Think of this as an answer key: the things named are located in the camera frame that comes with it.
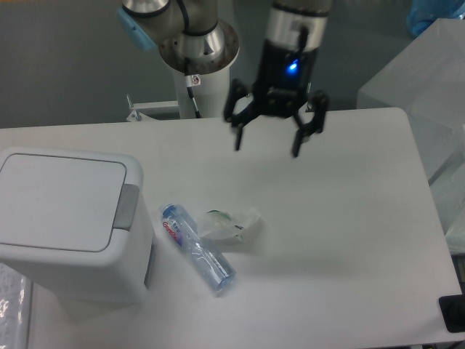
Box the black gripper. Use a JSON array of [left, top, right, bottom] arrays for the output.
[[223, 39, 329, 157]]

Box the white push-lid trash can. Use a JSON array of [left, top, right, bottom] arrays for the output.
[[1, 146, 156, 303]]

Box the silver blue-capped robot arm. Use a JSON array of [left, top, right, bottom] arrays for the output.
[[118, 1, 332, 157]]

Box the silver wing-nut table clamp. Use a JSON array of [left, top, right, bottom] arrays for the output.
[[304, 82, 314, 113]]

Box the crumpled clear plastic wrapper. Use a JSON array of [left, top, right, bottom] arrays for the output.
[[196, 207, 262, 243]]

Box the translucent white storage box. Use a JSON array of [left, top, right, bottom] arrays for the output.
[[357, 19, 464, 180]]

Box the clear plastic water bottle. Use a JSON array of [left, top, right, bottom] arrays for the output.
[[160, 204, 235, 292]]

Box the black device at table edge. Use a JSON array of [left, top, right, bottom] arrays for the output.
[[439, 294, 464, 333]]

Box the clear plastic sheet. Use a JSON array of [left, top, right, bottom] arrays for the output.
[[1, 264, 32, 348]]

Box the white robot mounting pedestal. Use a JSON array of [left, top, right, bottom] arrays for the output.
[[171, 65, 230, 119]]

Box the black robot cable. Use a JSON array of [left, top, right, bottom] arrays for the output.
[[184, 57, 202, 119]]

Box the white left table bracket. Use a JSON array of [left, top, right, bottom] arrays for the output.
[[126, 94, 180, 122]]

